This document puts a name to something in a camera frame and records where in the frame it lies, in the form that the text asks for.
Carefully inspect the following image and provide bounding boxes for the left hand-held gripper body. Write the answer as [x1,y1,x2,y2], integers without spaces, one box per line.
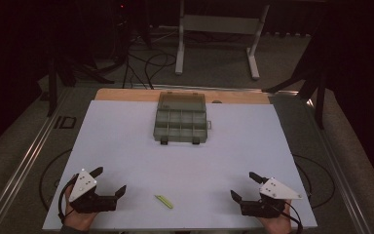
[68,168,118,215]

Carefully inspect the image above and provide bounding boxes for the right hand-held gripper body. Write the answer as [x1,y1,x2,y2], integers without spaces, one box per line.
[240,176,304,218]

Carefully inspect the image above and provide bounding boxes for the person's left hand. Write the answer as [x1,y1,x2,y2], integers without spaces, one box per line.
[63,184,98,232]

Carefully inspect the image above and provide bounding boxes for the person's right hand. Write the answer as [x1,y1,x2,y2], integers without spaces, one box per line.
[256,201,294,234]

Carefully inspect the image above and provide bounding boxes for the small green utility knife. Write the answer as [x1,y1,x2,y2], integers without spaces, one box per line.
[154,194,174,210]

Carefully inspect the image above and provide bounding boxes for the white table board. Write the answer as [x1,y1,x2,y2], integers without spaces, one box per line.
[42,99,318,232]

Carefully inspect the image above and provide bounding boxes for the clear plastic compartment box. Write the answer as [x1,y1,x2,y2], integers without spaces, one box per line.
[152,91,213,146]

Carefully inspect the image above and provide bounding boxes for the black tripod stand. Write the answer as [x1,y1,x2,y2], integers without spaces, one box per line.
[261,30,328,131]
[46,55,115,118]

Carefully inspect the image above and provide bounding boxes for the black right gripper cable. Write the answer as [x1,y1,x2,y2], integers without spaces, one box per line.
[281,200,304,234]

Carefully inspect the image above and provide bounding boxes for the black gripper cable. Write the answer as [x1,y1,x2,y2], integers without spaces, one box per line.
[56,175,80,224]
[281,200,304,234]

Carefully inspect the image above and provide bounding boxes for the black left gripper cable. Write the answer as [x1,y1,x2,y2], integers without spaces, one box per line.
[56,175,80,224]

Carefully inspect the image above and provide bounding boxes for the black looped floor cable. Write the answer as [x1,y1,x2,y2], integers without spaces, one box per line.
[38,148,74,213]
[291,153,336,210]

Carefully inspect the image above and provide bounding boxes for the aluminium floor rail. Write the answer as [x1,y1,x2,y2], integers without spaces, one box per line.
[303,97,373,234]
[0,87,74,234]

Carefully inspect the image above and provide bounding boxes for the black floor cables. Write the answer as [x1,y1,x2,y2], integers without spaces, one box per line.
[122,50,177,91]

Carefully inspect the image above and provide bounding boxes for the white metal desk frame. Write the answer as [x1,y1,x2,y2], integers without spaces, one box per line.
[174,0,271,81]

